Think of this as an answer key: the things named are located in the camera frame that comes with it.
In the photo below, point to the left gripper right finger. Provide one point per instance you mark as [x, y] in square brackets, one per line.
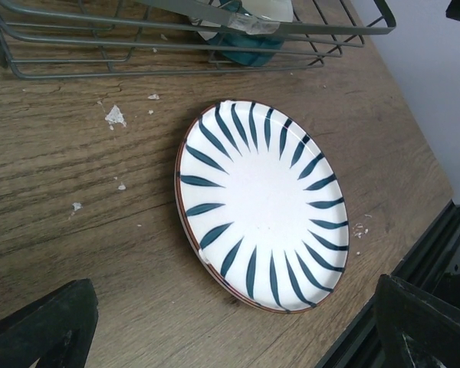
[416, 328]

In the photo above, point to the white bowl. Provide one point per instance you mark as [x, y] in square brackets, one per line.
[279, 10]

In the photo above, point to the wire dish rack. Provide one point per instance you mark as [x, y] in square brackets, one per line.
[47, 40]

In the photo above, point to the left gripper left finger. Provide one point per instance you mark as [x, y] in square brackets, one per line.
[54, 331]

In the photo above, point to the striped rim ceramic plate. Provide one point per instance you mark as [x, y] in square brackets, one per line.
[261, 207]

